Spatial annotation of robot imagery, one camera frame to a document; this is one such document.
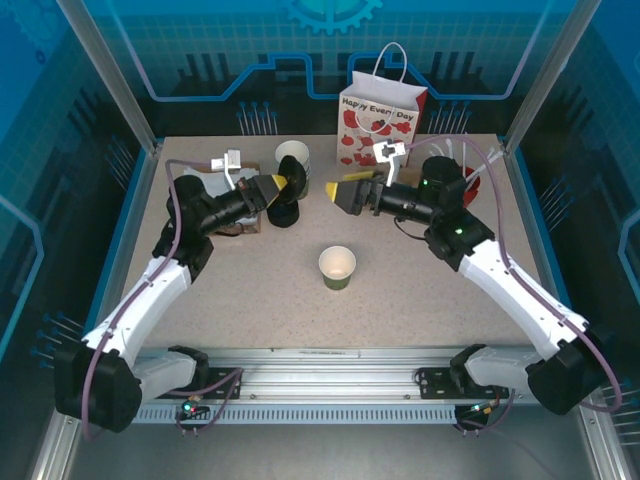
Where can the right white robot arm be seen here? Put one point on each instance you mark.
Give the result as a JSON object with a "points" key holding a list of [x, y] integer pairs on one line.
{"points": [[515, 295]]}

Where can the brown cardboard napkin box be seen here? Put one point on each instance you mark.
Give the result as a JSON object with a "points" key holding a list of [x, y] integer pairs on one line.
{"points": [[250, 226]]}

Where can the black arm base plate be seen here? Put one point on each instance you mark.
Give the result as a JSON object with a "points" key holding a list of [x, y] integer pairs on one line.
{"points": [[225, 387], [432, 382]]}

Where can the small red bucket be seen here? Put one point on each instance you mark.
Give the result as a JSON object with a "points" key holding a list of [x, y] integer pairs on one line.
{"points": [[474, 192]]}

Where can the cup near back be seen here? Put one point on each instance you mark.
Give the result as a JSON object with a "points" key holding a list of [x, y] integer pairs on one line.
{"points": [[291, 150]]}

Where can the white red-printed paper bag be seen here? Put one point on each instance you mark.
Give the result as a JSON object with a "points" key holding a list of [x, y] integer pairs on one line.
{"points": [[380, 100]]}

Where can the single green paper cup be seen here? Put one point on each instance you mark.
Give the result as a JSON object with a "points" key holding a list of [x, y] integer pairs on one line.
{"points": [[337, 262]]}

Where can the white sugar stick packet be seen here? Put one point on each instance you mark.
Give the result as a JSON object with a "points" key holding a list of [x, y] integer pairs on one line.
{"points": [[465, 157], [487, 159], [442, 151]]}

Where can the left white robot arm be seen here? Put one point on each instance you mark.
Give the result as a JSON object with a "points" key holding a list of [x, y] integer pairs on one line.
{"points": [[150, 295]]}

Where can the aluminium frame rail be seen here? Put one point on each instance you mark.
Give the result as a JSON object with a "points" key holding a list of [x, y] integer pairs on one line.
{"points": [[55, 450], [600, 440]]}

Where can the aluminium mounting rail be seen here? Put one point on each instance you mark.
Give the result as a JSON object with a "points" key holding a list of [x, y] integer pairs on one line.
{"points": [[325, 372]]}

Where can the white paper napkin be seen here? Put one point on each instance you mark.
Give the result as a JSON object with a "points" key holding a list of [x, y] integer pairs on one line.
{"points": [[212, 182]]}

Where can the single black cup lid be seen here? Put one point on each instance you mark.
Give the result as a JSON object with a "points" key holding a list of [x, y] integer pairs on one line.
{"points": [[295, 175]]}

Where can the aluminium frame post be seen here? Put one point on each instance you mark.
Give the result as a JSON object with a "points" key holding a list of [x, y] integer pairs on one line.
{"points": [[111, 70], [547, 70]]}

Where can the small LED circuit board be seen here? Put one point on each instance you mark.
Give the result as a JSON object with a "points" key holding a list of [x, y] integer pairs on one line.
{"points": [[482, 409], [192, 407]]}

